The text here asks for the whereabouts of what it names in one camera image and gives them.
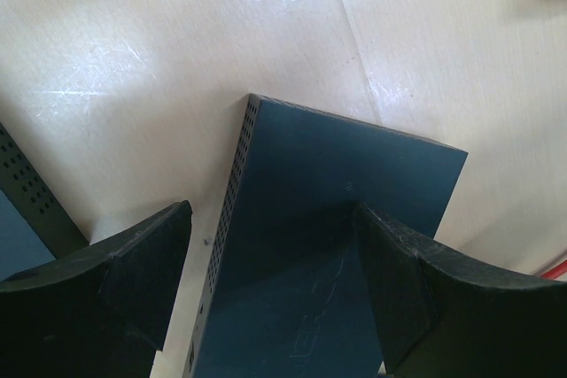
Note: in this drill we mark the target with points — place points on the long black network switch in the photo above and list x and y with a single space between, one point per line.
35 227

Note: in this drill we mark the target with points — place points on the small black network switch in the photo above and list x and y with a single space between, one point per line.
284 294

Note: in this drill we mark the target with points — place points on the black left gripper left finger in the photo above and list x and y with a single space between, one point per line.
102 311

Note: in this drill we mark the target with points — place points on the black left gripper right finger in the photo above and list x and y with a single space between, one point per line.
441 313

